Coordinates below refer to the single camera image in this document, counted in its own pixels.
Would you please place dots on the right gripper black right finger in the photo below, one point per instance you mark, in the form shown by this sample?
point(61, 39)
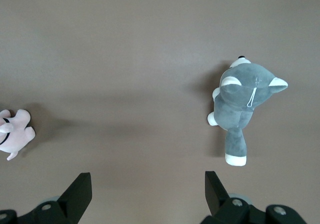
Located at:
point(217, 199)

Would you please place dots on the grey and white plush cat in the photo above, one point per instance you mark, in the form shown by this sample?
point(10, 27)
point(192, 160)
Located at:
point(232, 101)

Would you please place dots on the light pink plush piglet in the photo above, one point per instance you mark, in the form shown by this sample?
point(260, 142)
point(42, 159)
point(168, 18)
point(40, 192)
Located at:
point(17, 134)

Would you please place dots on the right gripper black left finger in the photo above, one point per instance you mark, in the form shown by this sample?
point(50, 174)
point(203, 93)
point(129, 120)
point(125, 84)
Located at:
point(72, 199)

